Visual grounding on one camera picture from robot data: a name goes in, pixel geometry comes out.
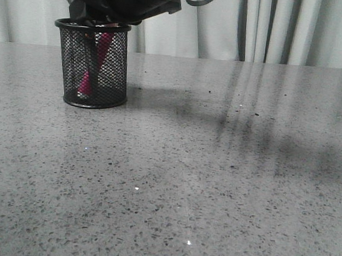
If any black mesh pen holder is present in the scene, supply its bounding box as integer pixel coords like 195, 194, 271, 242
54, 18, 131, 109

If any pink highlighter pen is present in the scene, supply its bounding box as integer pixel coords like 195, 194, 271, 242
77, 31, 115, 101

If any grey curtain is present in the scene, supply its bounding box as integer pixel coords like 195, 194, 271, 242
0, 0, 342, 69

